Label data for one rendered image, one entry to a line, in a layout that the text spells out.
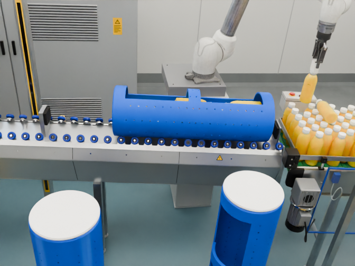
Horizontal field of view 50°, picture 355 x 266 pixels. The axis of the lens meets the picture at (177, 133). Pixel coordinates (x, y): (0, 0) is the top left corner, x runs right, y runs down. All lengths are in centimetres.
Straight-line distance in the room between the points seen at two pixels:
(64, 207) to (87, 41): 206
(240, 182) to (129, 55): 200
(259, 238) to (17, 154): 138
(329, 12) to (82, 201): 153
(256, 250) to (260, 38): 362
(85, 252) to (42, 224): 20
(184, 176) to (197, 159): 17
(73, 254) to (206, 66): 150
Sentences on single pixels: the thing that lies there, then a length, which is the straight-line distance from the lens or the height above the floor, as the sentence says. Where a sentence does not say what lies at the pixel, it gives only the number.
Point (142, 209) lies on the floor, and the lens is 313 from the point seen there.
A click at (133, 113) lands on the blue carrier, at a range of 205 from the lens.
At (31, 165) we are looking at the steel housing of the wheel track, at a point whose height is 77.
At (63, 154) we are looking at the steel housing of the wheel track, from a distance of 226.
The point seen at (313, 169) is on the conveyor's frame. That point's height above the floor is 90.
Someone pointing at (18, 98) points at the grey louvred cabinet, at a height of 47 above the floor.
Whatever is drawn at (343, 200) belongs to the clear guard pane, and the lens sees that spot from 244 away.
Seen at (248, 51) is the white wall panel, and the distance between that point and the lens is 514.
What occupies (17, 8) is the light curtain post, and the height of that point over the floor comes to 155.
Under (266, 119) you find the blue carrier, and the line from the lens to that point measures 213.
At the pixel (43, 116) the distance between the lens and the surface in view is 225.
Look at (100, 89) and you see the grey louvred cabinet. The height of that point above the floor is 55.
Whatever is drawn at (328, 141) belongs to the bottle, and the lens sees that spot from 228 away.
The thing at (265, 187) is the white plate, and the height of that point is 104.
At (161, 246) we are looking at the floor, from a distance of 287.
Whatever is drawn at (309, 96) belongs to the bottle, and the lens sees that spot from 239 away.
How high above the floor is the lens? 217
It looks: 33 degrees down
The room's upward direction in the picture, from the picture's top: 4 degrees clockwise
